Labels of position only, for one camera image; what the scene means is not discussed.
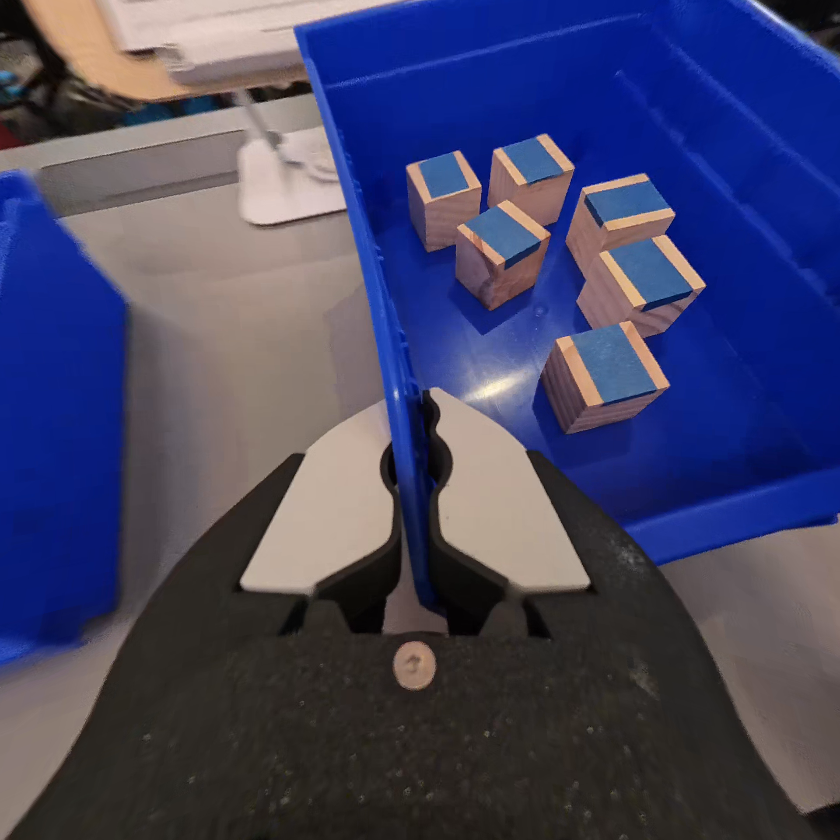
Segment cluster of wooden cubes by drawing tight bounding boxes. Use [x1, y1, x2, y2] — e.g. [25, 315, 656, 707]
[406, 133, 707, 435]

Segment grey desk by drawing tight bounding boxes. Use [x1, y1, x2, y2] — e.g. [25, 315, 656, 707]
[0, 95, 840, 815]

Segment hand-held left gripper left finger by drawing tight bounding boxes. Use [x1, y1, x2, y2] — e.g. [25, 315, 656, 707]
[239, 400, 403, 635]

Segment blue plastic bin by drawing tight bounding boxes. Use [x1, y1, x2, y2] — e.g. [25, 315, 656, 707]
[294, 0, 840, 608]
[0, 169, 130, 664]

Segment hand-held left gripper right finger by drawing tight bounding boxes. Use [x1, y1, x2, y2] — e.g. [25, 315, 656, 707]
[420, 387, 593, 635]

